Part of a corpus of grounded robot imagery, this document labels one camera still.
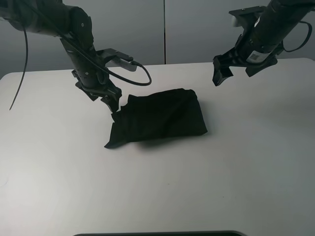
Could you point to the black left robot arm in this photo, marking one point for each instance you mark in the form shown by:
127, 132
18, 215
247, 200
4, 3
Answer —
73, 27

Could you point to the black printed t-shirt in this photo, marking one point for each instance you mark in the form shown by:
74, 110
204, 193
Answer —
162, 115

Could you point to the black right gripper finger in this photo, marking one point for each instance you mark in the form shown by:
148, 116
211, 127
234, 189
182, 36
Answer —
221, 72
254, 69

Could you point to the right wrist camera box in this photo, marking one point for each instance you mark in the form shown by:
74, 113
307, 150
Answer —
246, 17

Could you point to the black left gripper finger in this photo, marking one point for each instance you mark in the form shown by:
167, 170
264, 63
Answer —
112, 101

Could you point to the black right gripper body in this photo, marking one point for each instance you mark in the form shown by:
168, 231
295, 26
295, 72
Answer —
256, 50

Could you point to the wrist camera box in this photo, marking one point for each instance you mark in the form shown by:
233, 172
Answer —
117, 58
246, 17

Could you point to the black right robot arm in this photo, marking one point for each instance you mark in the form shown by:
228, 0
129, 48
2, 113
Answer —
265, 28

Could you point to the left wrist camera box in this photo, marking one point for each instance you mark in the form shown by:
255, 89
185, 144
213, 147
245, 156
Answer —
117, 58

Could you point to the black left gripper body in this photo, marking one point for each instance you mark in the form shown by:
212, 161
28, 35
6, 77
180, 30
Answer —
106, 90

